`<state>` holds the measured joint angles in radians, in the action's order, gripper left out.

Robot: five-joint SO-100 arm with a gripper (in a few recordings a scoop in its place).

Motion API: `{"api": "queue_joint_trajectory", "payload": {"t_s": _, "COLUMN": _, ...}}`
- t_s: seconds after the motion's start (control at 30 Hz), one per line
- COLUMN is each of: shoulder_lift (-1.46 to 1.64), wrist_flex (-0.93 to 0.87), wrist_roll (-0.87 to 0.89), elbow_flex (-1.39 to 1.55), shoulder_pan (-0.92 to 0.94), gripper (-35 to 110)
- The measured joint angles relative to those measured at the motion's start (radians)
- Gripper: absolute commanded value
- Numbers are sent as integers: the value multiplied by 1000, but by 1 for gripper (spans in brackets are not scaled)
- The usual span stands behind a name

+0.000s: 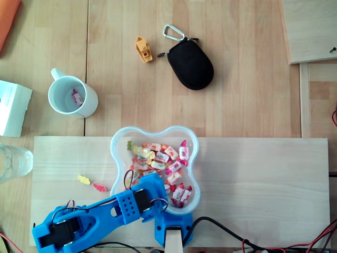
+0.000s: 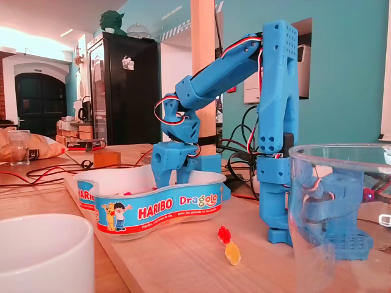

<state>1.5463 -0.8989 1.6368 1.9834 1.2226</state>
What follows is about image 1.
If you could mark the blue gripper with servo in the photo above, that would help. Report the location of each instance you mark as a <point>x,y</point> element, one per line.
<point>156,182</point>

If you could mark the red white candy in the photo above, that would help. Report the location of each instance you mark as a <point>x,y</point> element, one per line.
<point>169,187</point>

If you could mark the blue 3D printed robot arm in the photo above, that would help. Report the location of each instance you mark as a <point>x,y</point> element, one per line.
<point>79,224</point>

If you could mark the green white wrapped candy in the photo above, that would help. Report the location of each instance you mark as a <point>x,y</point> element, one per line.
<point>162,157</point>
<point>158,165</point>

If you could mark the orange pink wrapped candy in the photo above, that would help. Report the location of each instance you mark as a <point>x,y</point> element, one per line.
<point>173,179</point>

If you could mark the pink white wrapped candy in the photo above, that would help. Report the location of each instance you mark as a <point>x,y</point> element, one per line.
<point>184,153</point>
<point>78,98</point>
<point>186,197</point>
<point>174,167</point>
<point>178,194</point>

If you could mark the yellow white wrapped candy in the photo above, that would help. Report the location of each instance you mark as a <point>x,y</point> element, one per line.
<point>143,152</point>

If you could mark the orange white wrapped candy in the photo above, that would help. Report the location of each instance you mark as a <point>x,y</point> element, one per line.
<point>155,146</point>
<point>170,152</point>

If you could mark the clear plastic Haribo candy bowl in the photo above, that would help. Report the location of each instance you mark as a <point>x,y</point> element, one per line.
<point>119,163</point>

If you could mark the green gummy bear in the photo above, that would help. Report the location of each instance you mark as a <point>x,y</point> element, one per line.
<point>129,145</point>

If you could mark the red gummy bear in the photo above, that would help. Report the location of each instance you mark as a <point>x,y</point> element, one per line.
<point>100,187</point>

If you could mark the yellow gummy bear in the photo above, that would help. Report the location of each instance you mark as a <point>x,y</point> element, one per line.
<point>83,180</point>

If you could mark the light wooden base board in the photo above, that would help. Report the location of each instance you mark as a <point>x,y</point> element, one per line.
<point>250,184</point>

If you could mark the white ceramic mug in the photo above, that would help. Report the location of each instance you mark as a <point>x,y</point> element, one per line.
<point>90,102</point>

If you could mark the black zippered pouch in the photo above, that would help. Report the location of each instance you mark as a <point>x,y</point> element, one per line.
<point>190,66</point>

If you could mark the orange 3D printed boat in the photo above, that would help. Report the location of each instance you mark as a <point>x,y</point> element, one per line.
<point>144,51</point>

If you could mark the clear drinking glass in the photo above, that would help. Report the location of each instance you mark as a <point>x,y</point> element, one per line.
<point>13,163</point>

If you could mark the silver carabiner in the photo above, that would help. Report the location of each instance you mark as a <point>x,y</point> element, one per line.
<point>182,37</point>

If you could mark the white cardboard box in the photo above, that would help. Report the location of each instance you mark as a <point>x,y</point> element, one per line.
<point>13,105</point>

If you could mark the light wooden panel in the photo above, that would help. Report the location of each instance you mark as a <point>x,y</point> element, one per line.
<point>310,26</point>

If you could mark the orange flat object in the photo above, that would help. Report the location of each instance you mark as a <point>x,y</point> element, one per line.
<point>6,18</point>

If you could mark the black screw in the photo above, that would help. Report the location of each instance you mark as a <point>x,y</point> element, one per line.
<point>333,49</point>

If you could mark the blue printed post mount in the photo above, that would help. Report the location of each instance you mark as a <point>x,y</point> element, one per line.
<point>184,232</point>

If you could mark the wooden post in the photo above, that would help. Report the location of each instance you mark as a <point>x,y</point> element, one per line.
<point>173,242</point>

